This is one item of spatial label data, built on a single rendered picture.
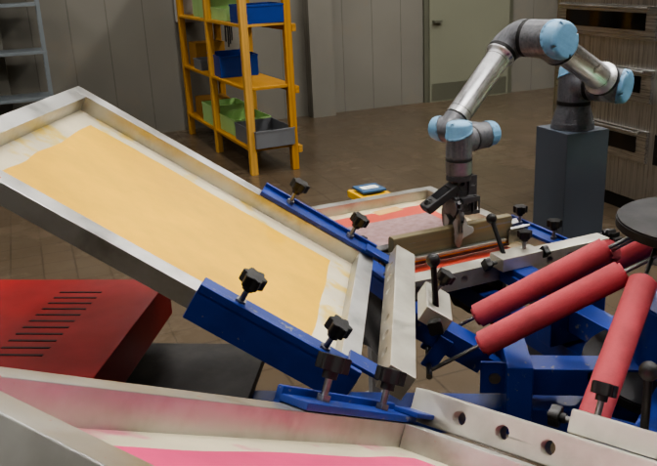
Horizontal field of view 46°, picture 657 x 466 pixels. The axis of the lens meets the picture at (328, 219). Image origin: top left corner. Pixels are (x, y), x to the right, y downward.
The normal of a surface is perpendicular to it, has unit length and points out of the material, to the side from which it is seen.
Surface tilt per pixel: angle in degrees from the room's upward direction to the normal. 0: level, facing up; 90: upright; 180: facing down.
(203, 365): 0
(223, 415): 90
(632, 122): 90
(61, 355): 0
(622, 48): 90
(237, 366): 0
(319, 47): 90
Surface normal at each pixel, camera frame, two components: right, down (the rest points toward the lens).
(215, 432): 0.81, 0.15
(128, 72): 0.36, 0.28
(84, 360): -0.04, -0.95
